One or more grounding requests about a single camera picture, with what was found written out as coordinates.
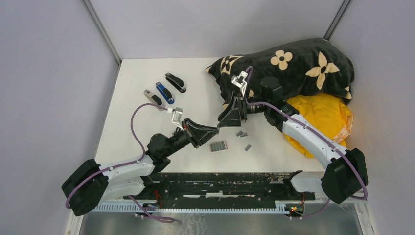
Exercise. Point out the black floral plush pillow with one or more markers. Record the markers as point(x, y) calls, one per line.
point(306, 67)

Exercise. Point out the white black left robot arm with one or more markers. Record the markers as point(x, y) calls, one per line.
point(92, 183)

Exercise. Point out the staple box with staples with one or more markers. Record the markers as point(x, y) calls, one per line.
point(218, 146)

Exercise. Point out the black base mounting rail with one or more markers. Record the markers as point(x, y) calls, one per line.
point(221, 190)

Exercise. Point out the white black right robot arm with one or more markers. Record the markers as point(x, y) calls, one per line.
point(345, 173)

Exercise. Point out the black stapler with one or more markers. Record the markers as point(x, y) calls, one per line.
point(176, 82)

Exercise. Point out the yellow crumpled cloth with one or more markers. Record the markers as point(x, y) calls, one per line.
point(326, 113)

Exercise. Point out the blue stapler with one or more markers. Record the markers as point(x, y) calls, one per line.
point(165, 92)

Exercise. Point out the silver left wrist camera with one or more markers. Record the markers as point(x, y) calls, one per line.
point(176, 116)

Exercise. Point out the beige stapler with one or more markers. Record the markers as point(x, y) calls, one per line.
point(154, 99)

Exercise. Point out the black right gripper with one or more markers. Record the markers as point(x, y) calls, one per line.
point(231, 117)

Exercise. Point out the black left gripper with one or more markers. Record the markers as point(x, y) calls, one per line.
point(191, 128)

